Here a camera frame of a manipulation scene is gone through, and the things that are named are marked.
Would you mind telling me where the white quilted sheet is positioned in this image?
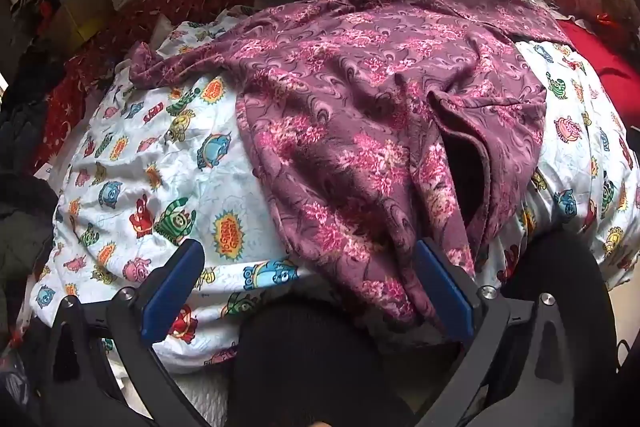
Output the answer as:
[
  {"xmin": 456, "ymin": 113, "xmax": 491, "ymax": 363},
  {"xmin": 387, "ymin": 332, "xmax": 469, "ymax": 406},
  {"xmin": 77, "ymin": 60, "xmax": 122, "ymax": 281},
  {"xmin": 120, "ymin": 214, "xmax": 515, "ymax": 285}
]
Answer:
[{"xmin": 112, "ymin": 347, "xmax": 241, "ymax": 427}]

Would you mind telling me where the yellowish cardboard box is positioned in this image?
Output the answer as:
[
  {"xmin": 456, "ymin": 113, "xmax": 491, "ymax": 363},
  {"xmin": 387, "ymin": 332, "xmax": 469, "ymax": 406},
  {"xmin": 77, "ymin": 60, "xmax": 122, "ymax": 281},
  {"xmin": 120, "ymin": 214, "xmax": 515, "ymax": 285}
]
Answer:
[{"xmin": 47, "ymin": 0, "xmax": 118, "ymax": 52}]

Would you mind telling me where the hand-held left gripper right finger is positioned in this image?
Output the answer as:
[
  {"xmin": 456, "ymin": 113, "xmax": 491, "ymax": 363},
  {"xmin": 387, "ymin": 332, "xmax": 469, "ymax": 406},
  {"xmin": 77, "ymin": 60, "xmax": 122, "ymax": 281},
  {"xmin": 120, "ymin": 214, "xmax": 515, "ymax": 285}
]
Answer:
[{"xmin": 414, "ymin": 238, "xmax": 617, "ymax": 427}]

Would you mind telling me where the purple floral garment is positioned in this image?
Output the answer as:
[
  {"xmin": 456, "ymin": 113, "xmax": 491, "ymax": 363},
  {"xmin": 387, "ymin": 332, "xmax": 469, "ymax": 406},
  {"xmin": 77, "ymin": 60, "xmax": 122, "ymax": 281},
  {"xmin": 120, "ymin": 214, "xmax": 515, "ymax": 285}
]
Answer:
[{"xmin": 129, "ymin": 0, "xmax": 573, "ymax": 328}]

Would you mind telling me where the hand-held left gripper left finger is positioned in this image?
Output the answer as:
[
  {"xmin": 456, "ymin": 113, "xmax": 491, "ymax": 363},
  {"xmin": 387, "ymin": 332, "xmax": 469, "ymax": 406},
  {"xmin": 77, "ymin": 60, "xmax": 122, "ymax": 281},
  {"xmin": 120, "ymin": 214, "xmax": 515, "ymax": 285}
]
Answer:
[{"xmin": 30, "ymin": 238, "xmax": 211, "ymax": 427}]

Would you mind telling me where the red cushion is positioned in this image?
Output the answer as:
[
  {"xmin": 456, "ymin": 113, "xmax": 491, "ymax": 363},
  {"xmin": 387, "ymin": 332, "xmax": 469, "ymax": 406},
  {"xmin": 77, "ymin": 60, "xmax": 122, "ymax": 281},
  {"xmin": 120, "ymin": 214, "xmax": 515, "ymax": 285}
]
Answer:
[{"xmin": 555, "ymin": 19, "xmax": 640, "ymax": 108}]

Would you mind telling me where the white cartoon printed blanket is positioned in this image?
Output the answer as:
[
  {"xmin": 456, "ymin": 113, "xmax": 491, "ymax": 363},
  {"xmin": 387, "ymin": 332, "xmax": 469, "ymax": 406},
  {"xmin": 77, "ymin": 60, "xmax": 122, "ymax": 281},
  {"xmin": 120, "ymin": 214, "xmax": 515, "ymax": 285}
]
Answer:
[{"xmin": 17, "ymin": 14, "xmax": 640, "ymax": 375}]

